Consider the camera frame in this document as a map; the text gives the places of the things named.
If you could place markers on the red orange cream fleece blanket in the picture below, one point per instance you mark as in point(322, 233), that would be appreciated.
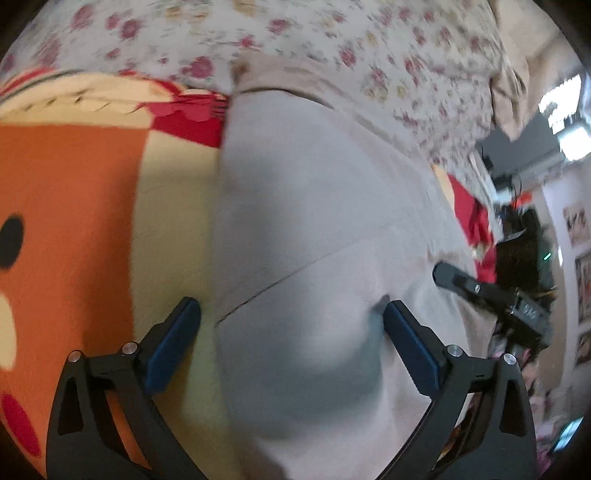
point(69, 184)

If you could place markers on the beige cloth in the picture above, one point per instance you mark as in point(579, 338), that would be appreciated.
point(521, 69)

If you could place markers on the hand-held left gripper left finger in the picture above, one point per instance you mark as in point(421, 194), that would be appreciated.
point(171, 347)

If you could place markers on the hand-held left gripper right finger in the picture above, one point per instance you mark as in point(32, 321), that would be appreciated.
point(412, 347)

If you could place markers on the bright window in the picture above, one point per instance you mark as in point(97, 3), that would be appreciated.
point(570, 120)

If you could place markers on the floral bedsheet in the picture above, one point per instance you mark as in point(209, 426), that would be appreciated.
point(277, 37)

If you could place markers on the wall poster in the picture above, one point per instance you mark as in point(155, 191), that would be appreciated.
point(578, 226)
point(584, 286)
point(584, 348)

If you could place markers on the beige jacket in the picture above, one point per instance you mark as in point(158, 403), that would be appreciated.
point(300, 207)

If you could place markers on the black device with green light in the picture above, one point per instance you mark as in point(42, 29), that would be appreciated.
point(521, 249)

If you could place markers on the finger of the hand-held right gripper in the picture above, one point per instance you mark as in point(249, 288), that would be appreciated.
point(461, 282)

